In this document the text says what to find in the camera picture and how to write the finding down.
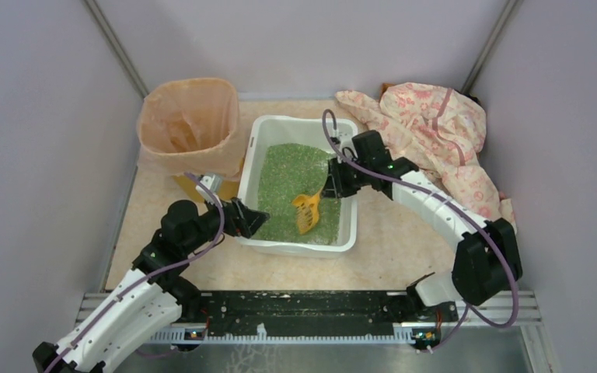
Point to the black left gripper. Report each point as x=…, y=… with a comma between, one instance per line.
x=237, y=217

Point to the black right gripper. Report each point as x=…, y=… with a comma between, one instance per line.
x=342, y=176

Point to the yellow plastic litter scoop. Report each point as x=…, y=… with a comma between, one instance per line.
x=307, y=211

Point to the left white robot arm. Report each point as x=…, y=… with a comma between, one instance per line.
x=152, y=294

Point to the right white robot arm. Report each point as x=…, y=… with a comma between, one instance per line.
x=486, y=260

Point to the green cat litter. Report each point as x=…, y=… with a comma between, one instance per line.
x=290, y=170

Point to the white plastic litter box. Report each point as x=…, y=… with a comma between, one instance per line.
x=270, y=130

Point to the yellow bin with pink bag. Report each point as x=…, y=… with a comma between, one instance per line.
x=193, y=126

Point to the cream pink cartoon cloth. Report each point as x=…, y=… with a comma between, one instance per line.
x=443, y=132

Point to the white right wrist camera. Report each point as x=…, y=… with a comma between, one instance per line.
x=341, y=141

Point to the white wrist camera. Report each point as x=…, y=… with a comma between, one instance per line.
x=207, y=186
x=341, y=141

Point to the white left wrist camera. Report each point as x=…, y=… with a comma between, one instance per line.
x=207, y=186

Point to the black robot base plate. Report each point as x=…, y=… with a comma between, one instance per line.
x=310, y=313

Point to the aluminium frame rail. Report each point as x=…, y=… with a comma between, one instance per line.
x=498, y=309

